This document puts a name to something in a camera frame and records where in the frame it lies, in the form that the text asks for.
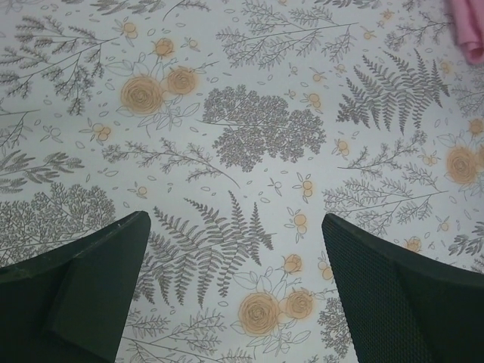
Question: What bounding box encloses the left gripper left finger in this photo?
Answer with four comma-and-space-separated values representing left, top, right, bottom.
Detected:
1, 211, 151, 363

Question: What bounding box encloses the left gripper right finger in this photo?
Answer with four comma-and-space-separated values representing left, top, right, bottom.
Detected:
321, 213, 483, 362

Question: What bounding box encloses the pink t-shirt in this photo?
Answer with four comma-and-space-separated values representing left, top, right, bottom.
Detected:
448, 0, 483, 65

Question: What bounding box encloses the floral patterned table mat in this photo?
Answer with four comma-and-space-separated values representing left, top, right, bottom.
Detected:
1, 1, 483, 362

